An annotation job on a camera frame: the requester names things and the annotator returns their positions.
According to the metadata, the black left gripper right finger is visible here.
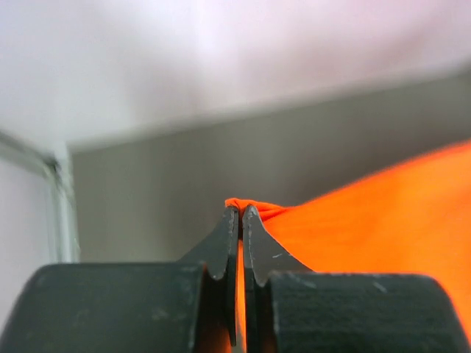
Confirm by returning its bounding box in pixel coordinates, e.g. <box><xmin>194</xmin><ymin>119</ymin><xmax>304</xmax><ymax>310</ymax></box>
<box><xmin>242</xmin><ymin>205</ymin><xmax>470</xmax><ymax>352</ymax></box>

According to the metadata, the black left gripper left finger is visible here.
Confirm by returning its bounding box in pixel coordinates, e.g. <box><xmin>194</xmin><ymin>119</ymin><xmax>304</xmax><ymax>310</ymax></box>
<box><xmin>1</xmin><ymin>207</ymin><xmax>239</xmax><ymax>352</ymax></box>

